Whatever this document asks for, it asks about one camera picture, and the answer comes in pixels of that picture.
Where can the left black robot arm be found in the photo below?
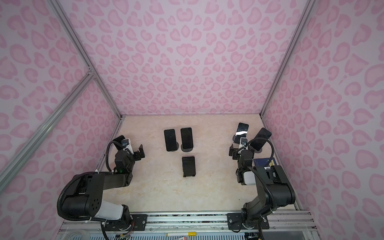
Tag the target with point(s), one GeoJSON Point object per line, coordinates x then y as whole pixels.
{"type": "Point", "coordinates": [82, 198]}

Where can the blue book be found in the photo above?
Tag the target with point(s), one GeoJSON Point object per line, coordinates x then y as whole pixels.
{"type": "Point", "coordinates": [264, 162]}

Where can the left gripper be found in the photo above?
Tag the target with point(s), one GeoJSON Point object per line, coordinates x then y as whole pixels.
{"type": "Point", "coordinates": [137, 154]}

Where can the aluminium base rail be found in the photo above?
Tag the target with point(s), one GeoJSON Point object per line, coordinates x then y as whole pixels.
{"type": "Point", "coordinates": [285, 224]}

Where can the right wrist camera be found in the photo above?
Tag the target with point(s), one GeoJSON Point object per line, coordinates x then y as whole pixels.
{"type": "Point", "coordinates": [243, 143]}

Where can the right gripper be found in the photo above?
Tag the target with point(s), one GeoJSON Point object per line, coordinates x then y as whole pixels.
{"type": "Point", "coordinates": [237, 150]}

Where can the black phone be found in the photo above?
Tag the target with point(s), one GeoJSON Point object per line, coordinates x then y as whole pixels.
{"type": "Point", "coordinates": [187, 135]}
{"type": "Point", "coordinates": [170, 136]}
{"type": "Point", "coordinates": [119, 139]}
{"type": "Point", "coordinates": [260, 139]}
{"type": "Point", "coordinates": [242, 131]}
{"type": "Point", "coordinates": [189, 165]}

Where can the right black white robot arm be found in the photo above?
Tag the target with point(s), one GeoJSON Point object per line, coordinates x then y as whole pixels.
{"type": "Point", "coordinates": [274, 191]}

